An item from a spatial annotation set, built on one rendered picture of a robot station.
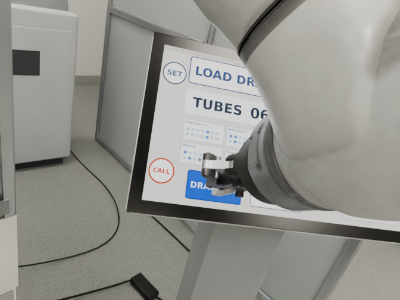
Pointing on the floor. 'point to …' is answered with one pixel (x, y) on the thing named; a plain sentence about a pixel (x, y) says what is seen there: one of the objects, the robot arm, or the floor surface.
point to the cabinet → (9, 294)
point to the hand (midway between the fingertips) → (222, 184)
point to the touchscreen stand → (227, 262)
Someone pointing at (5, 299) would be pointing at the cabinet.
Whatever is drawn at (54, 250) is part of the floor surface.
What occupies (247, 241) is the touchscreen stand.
